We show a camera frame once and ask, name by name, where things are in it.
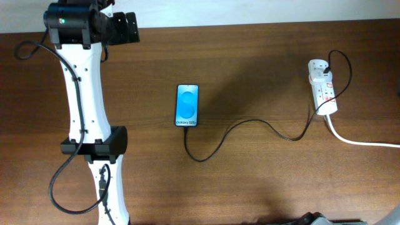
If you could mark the blue screen smartphone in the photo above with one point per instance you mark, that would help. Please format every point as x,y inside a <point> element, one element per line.
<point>187,105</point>

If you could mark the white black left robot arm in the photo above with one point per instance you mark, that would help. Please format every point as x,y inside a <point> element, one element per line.
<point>81,32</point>

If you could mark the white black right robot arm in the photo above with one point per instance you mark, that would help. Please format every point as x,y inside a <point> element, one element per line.
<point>318,219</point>

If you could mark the white usb charger adapter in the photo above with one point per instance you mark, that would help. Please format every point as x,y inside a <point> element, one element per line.
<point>318,75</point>

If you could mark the white power strip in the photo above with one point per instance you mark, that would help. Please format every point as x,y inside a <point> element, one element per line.
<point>323,93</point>

